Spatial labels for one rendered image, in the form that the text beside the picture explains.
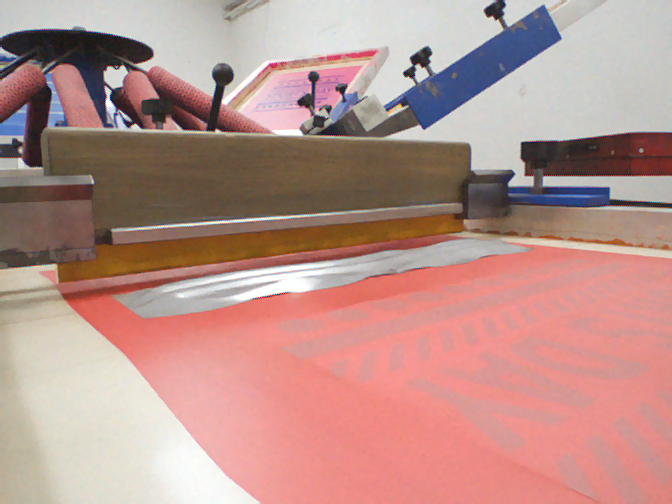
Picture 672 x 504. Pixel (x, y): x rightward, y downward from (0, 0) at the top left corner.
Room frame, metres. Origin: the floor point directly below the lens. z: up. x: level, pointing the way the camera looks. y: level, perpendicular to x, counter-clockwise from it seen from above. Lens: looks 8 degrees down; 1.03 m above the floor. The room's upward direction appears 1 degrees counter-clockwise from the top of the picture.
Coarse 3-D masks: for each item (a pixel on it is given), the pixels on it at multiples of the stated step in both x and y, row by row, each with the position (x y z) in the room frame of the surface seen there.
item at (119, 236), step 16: (384, 208) 0.47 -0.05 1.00; (400, 208) 0.47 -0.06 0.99; (416, 208) 0.49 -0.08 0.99; (432, 208) 0.50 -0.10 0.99; (448, 208) 0.52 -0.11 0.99; (160, 224) 0.35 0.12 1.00; (176, 224) 0.35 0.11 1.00; (192, 224) 0.35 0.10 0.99; (208, 224) 0.36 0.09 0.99; (224, 224) 0.37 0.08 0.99; (240, 224) 0.37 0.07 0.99; (256, 224) 0.38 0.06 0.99; (272, 224) 0.39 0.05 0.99; (288, 224) 0.40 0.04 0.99; (304, 224) 0.41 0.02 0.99; (320, 224) 0.42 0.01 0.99; (336, 224) 0.43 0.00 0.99; (112, 240) 0.32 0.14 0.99; (128, 240) 0.33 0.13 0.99; (144, 240) 0.33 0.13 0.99; (160, 240) 0.34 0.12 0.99
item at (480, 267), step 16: (400, 240) 0.55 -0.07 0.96; (416, 240) 0.55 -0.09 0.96; (432, 240) 0.54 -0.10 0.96; (448, 240) 0.54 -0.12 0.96; (320, 256) 0.45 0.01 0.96; (336, 256) 0.45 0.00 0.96; (352, 256) 0.44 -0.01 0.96; (496, 256) 0.43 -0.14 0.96; (512, 256) 0.43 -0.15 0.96; (528, 256) 0.43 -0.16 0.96; (544, 256) 0.42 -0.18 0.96; (560, 256) 0.42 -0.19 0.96; (576, 256) 0.42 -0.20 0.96; (592, 256) 0.42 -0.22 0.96; (608, 256) 0.42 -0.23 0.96; (624, 256) 0.42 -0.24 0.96; (640, 256) 0.41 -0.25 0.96; (416, 272) 0.36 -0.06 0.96; (432, 272) 0.36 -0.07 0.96; (448, 272) 0.36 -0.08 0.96; (464, 272) 0.36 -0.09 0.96; (480, 272) 0.36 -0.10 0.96; (496, 272) 0.36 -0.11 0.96
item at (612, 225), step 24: (528, 216) 0.56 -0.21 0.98; (552, 216) 0.54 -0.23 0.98; (576, 216) 0.51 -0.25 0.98; (600, 216) 0.50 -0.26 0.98; (624, 216) 0.48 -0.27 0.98; (648, 216) 0.46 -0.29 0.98; (576, 240) 0.51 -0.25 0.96; (600, 240) 0.49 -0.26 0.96; (624, 240) 0.48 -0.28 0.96; (648, 240) 0.46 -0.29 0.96
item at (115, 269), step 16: (320, 240) 0.45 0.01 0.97; (336, 240) 0.46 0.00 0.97; (352, 240) 0.47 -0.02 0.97; (368, 240) 0.48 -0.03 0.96; (384, 240) 0.49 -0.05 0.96; (176, 256) 0.37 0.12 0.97; (192, 256) 0.37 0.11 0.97; (208, 256) 0.38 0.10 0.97; (224, 256) 0.39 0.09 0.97; (240, 256) 0.40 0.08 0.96; (256, 256) 0.41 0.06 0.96; (64, 272) 0.32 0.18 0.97; (80, 272) 0.33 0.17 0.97; (96, 272) 0.33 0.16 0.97; (112, 272) 0.34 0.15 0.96; (128, 272) 0.35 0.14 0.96; (144, 272) 0.36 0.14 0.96
